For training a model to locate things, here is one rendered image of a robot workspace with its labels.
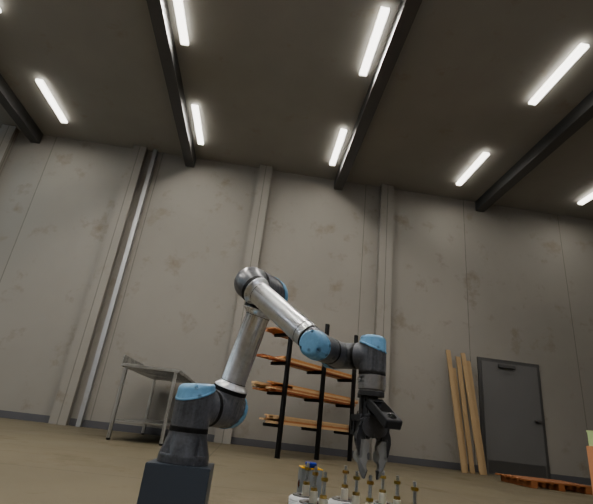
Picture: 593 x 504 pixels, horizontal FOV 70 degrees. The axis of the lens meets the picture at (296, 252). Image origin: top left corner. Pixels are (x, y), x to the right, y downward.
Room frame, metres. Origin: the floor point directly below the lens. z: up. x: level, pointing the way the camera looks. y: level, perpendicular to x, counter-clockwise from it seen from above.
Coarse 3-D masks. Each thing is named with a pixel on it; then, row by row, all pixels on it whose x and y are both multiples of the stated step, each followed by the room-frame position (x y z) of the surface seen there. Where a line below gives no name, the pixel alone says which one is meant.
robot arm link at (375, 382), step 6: (360, 378) 1.21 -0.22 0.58; (366, 378) 1.19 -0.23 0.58; (372, 378) 1.18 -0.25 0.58; (378, 378) 1.18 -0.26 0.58; (384, 378) 1.20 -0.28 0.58; (360, 384) 1.20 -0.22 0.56; (366, 384) 1.19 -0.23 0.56; (372, 384) 1.18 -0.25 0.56; (378, 384) 1.18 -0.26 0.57; (384, 384) 1.20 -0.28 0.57; (372, 390) 1.19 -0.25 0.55; (378, 390) 1.19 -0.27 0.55; (384, 390) 1.20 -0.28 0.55
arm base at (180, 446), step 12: (180, 432) 1.37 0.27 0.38; (192, 432) 1.37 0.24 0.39; (204, 432) 1.40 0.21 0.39; (168, 444) 1.38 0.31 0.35; (180, 444) 1.36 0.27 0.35; (192, 444) 1.37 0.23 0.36; (204, 444) 1.40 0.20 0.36; (168, 456) 1.35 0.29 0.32; (180, 456) 1.35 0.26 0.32; (192, 456) 1.36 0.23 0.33; (204, 456) 1.39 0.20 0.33
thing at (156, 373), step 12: (132, 360) 6.55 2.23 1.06; (144, 372) 6.80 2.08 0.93; (156, 372) 6.52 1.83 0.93; (168, 372) 6.27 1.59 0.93; (180, 372) 6.27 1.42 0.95; (120, 384) 6.15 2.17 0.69; (120, 396) 6.18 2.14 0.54; (168, 408) 6.20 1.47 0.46; (120, 420) 6.19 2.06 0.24; (132, 420) 6.44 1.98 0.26; (144, 420) 7.14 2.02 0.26; (156, 420) 8.01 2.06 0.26; (108, 432) 6.15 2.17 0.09
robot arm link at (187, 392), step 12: (192, 384) 1.38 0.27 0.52; (204, 384) 1.39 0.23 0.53; (180, 396) 1.38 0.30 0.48; (192, 396) 1.36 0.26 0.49; (204, 396) 1.38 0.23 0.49; (216, 396) 1.43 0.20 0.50; (180, 408) 1.37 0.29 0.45; (192, 408) 1.37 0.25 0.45; (204, 408) 1.38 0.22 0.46; (216, 408) 1.42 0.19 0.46; (180, 420) 1.37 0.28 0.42; (192, 420) 1.37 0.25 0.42; (204, 420) 1.39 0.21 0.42; (216, 420) 1.45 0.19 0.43
